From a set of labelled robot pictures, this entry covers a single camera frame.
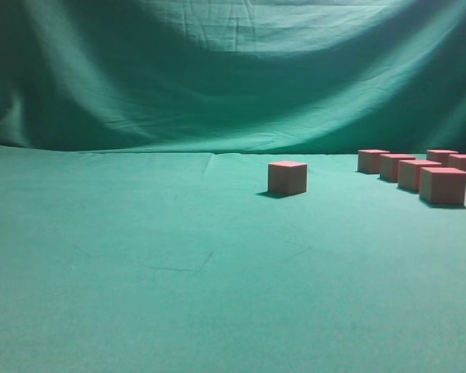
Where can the green cloth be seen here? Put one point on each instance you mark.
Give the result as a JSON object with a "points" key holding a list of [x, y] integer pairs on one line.
{"points": [[137, 232]]}

